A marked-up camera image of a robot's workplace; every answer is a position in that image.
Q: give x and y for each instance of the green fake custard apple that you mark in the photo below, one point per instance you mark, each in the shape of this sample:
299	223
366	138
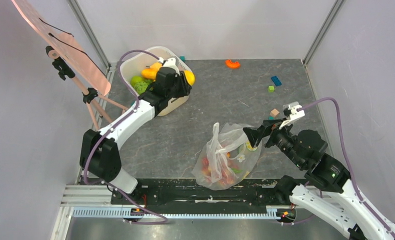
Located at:
141	87

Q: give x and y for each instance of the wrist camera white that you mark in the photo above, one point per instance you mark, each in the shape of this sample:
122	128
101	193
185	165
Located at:
171	62
292	112

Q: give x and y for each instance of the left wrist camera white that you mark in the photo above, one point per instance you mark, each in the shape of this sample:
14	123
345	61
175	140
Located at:
171	62

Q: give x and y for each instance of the wooden toy cube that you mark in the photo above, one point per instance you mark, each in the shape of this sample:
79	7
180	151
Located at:
274	113

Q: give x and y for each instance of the blue toy brick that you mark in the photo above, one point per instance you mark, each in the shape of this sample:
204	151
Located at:
277	82

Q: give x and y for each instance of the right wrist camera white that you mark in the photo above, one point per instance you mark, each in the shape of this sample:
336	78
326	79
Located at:
292	112

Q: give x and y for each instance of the yellow fake pear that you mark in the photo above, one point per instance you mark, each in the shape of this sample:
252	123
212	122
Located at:
190	77

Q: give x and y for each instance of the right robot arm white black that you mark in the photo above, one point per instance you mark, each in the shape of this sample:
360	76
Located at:
353	215

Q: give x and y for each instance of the white plastic basket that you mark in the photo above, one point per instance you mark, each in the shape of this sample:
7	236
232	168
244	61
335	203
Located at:
133	62

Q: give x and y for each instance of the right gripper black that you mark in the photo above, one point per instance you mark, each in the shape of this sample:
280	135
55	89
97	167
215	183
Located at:
272	133

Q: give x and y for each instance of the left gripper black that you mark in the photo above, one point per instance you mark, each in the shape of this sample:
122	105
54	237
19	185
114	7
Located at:
186	88

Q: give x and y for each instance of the orange curved toy block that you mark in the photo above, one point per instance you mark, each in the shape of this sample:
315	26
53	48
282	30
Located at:
232	64

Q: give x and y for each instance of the pink tripod stand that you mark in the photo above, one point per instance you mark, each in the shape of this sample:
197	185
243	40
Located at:
89	93

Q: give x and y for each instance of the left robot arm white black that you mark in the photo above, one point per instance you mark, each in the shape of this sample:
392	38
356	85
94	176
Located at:
99	153

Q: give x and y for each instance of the green toy cube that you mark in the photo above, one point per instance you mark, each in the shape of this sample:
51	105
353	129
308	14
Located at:
271	89

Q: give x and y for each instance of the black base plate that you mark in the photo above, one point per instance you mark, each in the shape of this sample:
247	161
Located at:
161	191

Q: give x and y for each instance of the orange yellow fake mango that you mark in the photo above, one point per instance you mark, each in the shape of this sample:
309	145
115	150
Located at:
149	73

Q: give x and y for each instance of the clear plastic bag of fruits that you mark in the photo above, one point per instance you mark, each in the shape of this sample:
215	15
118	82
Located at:
226	159

